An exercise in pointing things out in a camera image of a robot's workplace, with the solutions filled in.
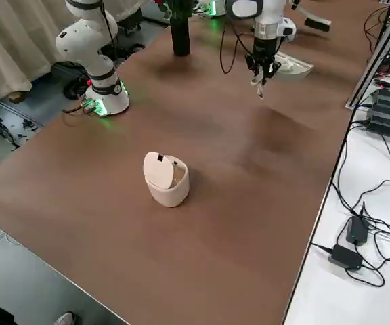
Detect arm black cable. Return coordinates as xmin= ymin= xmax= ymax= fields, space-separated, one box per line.
xmin=98 ymin=0 xmax=254 ymax=74

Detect person's foot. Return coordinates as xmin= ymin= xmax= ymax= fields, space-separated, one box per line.
xmin=53 ymin=311 xmax=79 ymax=325

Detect black vase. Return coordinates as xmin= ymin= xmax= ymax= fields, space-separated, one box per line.
xmin=170 ymin=0 xmax=192 ymax=57

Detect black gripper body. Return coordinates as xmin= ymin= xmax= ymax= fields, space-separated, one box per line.
xmin=251 ymin=37 xmax=280 ymax=59

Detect white brush with black bristles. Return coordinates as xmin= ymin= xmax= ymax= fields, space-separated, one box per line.
xmin=298 ymin=6 xmax=332 ymax=34

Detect small beige lidded bin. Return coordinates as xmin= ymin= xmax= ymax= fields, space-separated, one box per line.
xmin=143 ymin=151 xmax=190 ymax=209

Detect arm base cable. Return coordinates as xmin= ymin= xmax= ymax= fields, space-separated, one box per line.
xmin=62 ymin=101 xmax=96 ymax=116

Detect black power adapter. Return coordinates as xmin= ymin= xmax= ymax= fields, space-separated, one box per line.
xmin=345 ymin=216 xmax=369 ymax=245
xmin=328 ymin=245 xmax=364 ymax=270

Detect white paper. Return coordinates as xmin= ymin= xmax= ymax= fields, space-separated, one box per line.
xmin=278 ymin=57 xmax=296 ymax=72

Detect aluminium post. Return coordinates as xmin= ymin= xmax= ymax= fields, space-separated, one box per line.
xmin=345 ymin=0 xmax=390 ymax=109

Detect pale green dustpan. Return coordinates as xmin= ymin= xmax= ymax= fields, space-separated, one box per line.
xmin=250 ymin=50 xmax=315 ymax=100

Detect beige curtain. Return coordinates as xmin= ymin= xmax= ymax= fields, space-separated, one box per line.
xmin=0 ymin=0 xmax=81 ymax=110

